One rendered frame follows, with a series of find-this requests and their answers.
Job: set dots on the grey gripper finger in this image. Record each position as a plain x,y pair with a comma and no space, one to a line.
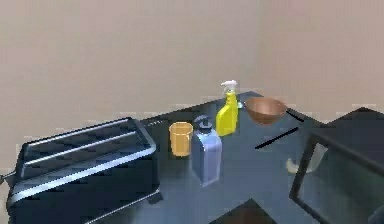
295,116
276,137

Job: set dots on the copper brown bowl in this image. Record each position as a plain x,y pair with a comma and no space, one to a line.
265,110

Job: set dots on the white curved object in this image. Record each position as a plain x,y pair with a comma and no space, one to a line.
295,166

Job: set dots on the yellow spray bottle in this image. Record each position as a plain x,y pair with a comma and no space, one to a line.
227,116

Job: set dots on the blue soap bottle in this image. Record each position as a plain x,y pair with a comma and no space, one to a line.
206,156

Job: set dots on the dark brown flat slab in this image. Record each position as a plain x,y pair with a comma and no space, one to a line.
245,213

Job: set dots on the black framed glass box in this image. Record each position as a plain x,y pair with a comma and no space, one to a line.
343,186

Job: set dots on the yellow cup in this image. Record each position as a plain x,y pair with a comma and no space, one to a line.
181,140

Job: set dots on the black silver toaster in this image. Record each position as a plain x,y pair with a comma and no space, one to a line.
83,186

